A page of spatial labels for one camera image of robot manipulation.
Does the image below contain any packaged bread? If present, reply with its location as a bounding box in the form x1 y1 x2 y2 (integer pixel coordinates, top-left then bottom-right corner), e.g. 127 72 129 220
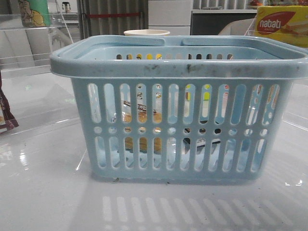
107 99 162 154

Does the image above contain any dark tissue pack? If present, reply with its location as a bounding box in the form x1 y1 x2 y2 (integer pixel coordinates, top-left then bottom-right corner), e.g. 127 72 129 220
183 128 221 154

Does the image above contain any light blue plastic basket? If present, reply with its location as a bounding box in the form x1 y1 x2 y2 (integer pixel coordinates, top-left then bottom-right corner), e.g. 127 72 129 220
50 35 308 184

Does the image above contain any white paper cup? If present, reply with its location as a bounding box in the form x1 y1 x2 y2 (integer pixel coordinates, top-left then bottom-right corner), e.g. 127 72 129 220
124 29 170 36

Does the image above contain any white cabinet in background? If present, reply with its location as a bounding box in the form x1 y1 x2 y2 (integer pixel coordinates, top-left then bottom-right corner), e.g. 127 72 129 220
148 0 193 35

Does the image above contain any dark maroon snack packet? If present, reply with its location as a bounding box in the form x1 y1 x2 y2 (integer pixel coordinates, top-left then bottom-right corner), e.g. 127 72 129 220
0 76 19 134

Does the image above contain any clear acrylic shelf left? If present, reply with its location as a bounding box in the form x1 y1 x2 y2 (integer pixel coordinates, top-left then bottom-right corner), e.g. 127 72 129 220
0 13 73 78

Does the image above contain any yellow nabati wafer box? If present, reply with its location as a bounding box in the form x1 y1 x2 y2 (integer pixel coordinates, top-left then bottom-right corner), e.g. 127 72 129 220
254 5 308 48

